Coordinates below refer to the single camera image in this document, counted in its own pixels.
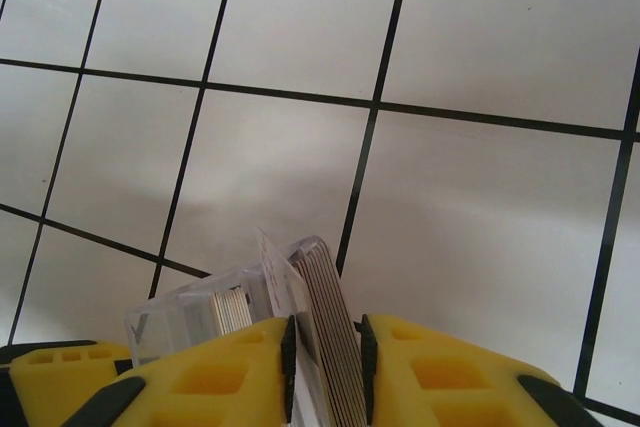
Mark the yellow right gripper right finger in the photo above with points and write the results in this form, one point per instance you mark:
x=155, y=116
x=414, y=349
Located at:
x=450, y=387

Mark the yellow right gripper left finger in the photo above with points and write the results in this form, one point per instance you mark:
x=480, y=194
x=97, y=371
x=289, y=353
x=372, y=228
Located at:
x=200, y=387

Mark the clear plastic card box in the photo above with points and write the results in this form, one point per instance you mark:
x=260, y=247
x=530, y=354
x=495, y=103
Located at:
x=165, y=317

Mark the grey card stack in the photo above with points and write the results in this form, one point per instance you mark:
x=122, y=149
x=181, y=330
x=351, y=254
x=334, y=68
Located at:
x=232, y=312

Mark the gold card stack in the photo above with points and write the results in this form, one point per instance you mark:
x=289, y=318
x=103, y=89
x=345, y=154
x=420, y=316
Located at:
x=330, y=322

